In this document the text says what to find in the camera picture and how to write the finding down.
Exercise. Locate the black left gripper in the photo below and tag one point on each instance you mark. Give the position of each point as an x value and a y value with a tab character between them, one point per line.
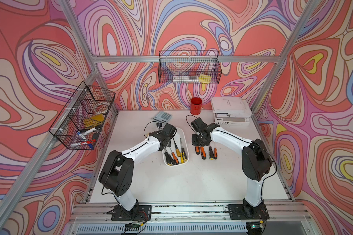
167	141

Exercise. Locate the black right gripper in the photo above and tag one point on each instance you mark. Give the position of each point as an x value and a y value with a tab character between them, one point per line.
194	143

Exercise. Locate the orange phillips screwdriver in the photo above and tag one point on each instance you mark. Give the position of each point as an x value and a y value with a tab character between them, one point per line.
203	153

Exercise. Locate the white plastic storage box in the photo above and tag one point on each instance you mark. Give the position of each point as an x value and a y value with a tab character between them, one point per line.
179	135

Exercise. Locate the orange flathead screwdriver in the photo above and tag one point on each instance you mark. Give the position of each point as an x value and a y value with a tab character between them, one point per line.
215	155

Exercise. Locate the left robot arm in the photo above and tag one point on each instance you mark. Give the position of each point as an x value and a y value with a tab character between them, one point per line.
117	172

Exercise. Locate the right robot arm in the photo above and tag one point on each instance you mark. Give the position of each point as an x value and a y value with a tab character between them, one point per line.
256	161

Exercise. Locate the yellow flathead screwdriver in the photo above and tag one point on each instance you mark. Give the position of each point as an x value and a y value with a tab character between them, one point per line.
181	155

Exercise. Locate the grey calculator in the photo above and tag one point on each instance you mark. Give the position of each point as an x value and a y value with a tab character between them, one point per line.
162	117

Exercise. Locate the middle white torn book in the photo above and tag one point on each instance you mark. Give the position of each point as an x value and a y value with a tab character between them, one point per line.
231	116

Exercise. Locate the red metal cup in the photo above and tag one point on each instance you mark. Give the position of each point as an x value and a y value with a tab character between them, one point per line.
196	106

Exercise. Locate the bottom white LOVER book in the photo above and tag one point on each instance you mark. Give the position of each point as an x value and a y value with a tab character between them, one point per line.
233	121

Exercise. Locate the top white book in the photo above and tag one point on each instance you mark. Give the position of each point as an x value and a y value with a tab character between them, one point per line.
230	105

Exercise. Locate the yellow sponge in back basket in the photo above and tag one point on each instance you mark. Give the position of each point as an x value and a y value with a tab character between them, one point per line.
204	78

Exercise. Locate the white marker pen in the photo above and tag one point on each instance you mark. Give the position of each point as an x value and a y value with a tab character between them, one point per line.
84	132

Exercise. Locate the yellow item in left basket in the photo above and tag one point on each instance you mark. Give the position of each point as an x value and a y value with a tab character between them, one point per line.
93	121

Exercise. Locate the back wire basket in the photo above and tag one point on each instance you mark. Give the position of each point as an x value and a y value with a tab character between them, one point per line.
185	66

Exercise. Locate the wire basket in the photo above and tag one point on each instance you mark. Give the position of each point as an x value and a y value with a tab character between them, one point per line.
185	66
86	101

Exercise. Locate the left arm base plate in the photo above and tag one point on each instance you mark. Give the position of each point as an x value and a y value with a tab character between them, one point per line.
137	213

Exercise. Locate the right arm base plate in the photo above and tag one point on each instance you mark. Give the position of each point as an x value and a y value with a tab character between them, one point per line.
247	212

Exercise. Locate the left wire basket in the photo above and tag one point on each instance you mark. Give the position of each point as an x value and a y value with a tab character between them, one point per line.
86	101

